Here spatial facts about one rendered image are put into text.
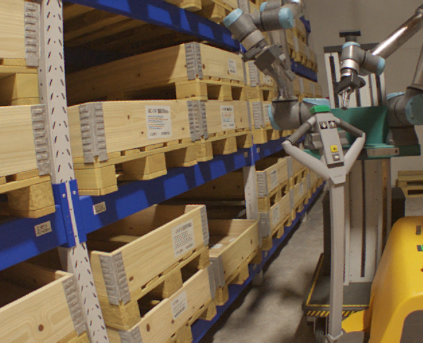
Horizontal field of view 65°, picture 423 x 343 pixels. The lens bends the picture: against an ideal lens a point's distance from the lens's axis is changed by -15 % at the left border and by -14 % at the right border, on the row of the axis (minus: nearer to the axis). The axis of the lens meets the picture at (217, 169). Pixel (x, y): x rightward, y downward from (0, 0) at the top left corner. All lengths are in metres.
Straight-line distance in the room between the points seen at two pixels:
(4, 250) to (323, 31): 6.58
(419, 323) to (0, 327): 1.20
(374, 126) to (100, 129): 1.45
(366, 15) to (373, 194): 5.17
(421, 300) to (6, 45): 1.40
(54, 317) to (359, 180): 1.77
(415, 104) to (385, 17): 5.35
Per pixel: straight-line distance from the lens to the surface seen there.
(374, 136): 2.16
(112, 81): 2.46
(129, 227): 2.36
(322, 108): 1.54
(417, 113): 1.84
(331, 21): 7.13
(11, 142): 1.12
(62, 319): 1.29
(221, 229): 3.07
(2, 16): 1.19
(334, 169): 1.50
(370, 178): 2.27
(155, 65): 2.27
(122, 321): 1.55
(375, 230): 2.35
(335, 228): 1.54
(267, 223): 3.16
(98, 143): 1.38
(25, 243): 1.23
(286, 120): 2.04
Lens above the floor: 1.40
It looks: 7 degrees down
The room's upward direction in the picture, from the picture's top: 6 degrees counter-clockwise
